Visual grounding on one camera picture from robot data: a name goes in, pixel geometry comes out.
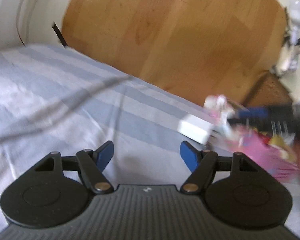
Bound pink tin box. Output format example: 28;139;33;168
220;125;300;184

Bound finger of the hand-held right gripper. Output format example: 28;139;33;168
227;118;296;132
236;105;294;118

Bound striped bed sheet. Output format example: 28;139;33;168
0;44;300;230

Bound grey cable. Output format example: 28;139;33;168
0;76;134;145

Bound white clear trinket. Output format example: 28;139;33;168
204;94;249;133

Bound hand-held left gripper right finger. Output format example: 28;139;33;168
179;141;260;193

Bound wooden headboard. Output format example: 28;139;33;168
61;0;288;105

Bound white lamp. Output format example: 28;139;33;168
286;0;300;45

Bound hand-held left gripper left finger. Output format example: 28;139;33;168
34;141;115;194

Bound black metal bracket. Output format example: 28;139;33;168
52;21;68;48

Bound white power adapter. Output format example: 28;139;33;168
177;114;215;145

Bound white wall pipes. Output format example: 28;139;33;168
15;0;44;47

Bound gold foil candy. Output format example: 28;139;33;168
269;135;292;153

